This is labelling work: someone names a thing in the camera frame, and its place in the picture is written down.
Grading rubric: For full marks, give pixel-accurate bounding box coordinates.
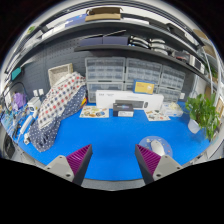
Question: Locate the red blue checkered cloth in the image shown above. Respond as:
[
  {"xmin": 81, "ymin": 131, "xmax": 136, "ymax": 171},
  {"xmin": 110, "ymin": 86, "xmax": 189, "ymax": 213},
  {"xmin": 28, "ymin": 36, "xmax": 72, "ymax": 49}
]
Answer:
[{"xmin": 37, "ymin": 71, "xmax": 87, "ymax": 130}]

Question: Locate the colourful printed sheet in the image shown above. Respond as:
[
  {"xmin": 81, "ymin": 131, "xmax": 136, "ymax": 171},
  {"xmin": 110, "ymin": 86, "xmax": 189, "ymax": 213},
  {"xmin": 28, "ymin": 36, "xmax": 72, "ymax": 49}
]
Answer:
[
  {"xmin": 143, "ymin": 109, "xmax": 171, "ymax": 122},
  {"xmin": 79, "ymin": 105, "xmax": 110, "ymax": 119}
]

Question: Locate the white handheld device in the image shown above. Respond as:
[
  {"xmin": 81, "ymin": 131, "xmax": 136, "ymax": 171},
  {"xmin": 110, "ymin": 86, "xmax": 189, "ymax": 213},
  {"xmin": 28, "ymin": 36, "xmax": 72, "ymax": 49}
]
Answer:
[{"xmin": 18, "ymin": 113, "xmax": 38, "ymax": 145}]

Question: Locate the round blue printed mouse pad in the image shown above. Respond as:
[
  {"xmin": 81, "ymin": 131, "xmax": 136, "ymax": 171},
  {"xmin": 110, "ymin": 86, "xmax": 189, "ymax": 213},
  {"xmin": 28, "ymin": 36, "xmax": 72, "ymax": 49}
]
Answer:
[{"xmin": 138, "ymin": 135, "xmax": 174, "ymax": 158}]

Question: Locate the small white device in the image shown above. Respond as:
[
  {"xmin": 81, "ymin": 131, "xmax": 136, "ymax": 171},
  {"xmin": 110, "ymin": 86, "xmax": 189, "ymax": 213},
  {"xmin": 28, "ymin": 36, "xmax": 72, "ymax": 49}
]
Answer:
[{"xmin": 27, "ymin": 96, "xmax": 42, "ymax": 114}]

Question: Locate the purple object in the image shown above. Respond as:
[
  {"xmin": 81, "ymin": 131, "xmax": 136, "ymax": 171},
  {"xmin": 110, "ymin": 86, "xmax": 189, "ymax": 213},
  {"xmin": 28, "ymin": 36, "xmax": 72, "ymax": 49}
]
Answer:
[{"xmin": 12, "ymin": 92, "xmax": 27, "ymax": 110}]

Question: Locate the navy polka dot cloth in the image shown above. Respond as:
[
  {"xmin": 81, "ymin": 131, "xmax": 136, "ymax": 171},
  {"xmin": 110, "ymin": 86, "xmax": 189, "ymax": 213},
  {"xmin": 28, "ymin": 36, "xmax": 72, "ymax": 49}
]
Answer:
[{"xmin": 28, "ymin": 84, "xmax": 88, "ymax": 153}]

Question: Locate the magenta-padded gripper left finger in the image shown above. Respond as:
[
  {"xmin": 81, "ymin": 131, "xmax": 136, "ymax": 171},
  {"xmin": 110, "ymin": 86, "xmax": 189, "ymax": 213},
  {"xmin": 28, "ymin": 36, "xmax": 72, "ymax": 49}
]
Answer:
[{"xmin": 44, "ymin": 143, "xmax": 94, "ymax": 186}]

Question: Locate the green potted plant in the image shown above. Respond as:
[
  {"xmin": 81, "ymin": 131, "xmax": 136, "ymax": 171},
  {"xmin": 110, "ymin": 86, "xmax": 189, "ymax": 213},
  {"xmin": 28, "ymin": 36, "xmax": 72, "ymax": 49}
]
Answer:
[{"xmin": 184, "ymin": 93, "xmax": 221, "ymax": 141}]

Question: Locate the small dark box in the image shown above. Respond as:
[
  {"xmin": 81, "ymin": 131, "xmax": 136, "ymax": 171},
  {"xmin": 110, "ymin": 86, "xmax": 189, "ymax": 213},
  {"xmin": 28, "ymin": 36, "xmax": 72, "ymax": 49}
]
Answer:
[{"xmin": 112, "ymin": 102, "xmax": 135, "ymax": 118}]

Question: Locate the long white keyboard box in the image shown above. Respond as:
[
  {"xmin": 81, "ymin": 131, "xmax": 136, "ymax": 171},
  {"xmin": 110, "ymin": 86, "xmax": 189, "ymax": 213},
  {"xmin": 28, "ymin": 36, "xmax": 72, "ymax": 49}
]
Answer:
[{"xmin": 95, "ymin": 89, "xmax": 165, "ymax": 110}]

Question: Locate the white plastic container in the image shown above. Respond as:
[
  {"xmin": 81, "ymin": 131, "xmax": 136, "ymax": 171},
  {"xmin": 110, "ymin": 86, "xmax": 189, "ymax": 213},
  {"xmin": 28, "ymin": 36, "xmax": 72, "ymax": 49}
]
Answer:
[{"xmin": 160, "ymin": 101, "xmax": 184, "ymax": 118}]

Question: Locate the white woven basket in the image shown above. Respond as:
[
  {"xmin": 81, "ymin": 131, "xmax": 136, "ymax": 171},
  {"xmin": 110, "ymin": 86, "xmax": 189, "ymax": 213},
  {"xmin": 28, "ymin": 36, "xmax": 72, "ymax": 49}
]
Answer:
[{"xmin": 47, "ymin": 62, "xmax": 74, "ymax": 88}]

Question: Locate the teal holder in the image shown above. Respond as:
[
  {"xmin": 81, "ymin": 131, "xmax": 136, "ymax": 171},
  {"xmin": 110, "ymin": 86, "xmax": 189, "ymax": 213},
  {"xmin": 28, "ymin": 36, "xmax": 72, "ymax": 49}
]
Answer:
[{"xmin": 11, "ymin": 67, "xmax": 22, "ymax": 81}]

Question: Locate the yellow and blue box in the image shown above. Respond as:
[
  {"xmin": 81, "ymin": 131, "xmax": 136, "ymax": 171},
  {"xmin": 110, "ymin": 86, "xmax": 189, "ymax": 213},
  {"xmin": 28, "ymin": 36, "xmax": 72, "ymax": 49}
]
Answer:
[{"xmin": 132, "ymin": 79, "xmax": 156, "ymax": 95}]

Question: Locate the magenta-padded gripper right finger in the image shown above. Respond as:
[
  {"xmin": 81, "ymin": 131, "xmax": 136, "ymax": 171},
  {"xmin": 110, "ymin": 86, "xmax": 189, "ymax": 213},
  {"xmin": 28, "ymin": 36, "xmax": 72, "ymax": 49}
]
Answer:
[{"xmin": 134, "ymin": 144, "xmax": 183, "ymax": 185}]

